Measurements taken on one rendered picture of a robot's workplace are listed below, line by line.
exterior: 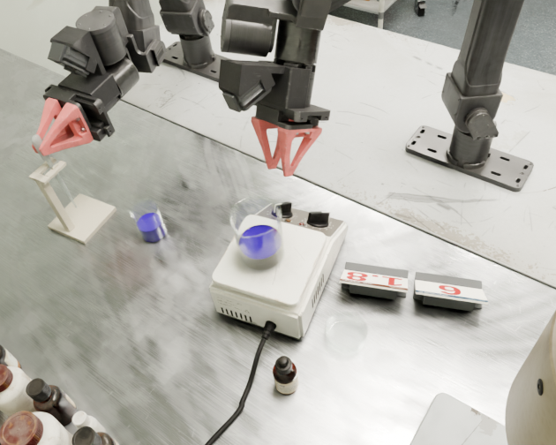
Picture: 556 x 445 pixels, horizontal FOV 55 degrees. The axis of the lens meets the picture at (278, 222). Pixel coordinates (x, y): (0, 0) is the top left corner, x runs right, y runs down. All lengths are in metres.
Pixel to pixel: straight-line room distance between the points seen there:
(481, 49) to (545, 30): 2.40
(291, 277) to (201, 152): 0.39
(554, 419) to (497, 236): 0.65
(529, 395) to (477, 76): 0.63
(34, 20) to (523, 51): 2.20
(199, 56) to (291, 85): 0.50
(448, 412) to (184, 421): 0.31
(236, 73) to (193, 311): 0.33
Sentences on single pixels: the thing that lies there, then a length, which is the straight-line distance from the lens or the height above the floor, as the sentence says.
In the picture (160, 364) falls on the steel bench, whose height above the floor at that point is 0.90.
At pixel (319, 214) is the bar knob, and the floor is 0.96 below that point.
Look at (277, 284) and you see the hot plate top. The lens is 0.66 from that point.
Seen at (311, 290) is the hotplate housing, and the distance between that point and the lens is 0.68.
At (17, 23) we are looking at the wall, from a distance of 2.13.
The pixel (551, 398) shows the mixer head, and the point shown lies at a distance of 0.21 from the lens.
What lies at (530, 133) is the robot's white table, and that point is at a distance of 1.03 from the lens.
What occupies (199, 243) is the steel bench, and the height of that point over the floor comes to 0.90.
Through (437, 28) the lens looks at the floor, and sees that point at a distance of 3.10.
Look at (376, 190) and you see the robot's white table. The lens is 0.88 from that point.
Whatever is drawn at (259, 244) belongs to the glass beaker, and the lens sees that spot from 0.63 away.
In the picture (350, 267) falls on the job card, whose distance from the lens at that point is 0.78.
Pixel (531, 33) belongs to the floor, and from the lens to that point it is 3.14.
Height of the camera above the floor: 1.54
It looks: 49 degrees down
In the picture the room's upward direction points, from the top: 7 degrees counter-clockwise
